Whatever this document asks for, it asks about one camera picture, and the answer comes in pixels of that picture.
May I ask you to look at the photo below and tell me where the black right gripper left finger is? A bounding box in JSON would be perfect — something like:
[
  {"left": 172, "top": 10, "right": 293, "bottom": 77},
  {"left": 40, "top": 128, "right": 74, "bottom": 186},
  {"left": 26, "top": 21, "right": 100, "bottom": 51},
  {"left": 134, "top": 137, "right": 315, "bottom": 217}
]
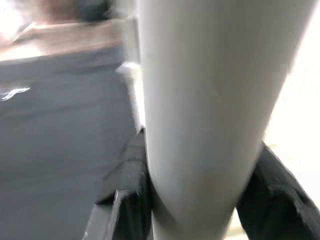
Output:
[{"left": 82, "top": 127, "right": 153, "bottom": 240}]

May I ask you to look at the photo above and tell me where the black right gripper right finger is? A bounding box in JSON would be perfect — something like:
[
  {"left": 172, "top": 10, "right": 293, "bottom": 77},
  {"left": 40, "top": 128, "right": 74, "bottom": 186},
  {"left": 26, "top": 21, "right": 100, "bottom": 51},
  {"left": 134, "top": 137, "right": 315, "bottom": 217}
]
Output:
[{"left": 236, "top": 141, "right": 320, "bottom": 240}]

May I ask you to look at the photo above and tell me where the white plastic children table top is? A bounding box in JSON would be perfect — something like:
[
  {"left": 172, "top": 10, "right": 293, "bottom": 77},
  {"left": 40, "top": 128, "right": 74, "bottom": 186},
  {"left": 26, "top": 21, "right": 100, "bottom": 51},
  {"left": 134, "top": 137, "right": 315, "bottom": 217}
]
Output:
[{"left": 116, "top": 62, "right": 320, "bottom": 240}]

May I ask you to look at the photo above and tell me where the clear plastic bag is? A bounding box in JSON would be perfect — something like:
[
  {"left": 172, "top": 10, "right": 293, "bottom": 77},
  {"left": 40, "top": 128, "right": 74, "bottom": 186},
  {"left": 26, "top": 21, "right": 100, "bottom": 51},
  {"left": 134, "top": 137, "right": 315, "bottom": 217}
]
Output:
[{"left": 0, "top": 86, "right": 32, "bottom": 102}]

